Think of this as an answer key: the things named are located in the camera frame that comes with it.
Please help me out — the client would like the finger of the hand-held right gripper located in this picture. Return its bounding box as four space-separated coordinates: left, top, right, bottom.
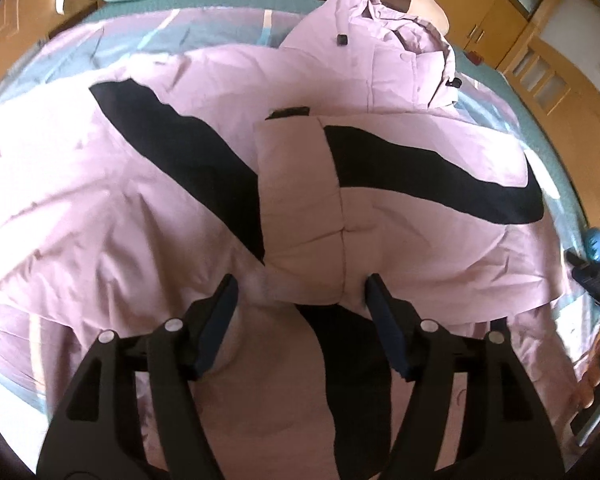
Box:
564 250 600 312

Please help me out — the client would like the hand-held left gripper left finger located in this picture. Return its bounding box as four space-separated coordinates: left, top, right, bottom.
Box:
35 274 241 480

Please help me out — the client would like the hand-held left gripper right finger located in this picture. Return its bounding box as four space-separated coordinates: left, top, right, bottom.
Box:
362 272 566 480

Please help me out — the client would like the pink and black jacket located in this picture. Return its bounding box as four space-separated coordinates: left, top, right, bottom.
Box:
0 0 571 480

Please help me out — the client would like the person's right hand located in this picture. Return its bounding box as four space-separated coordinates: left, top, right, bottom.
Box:
569 331 600 412

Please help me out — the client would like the blue object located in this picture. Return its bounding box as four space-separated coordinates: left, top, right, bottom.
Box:
584 227 600 267

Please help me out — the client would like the pink grey patterned blanket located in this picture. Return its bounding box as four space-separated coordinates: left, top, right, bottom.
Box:
0 2 598 411

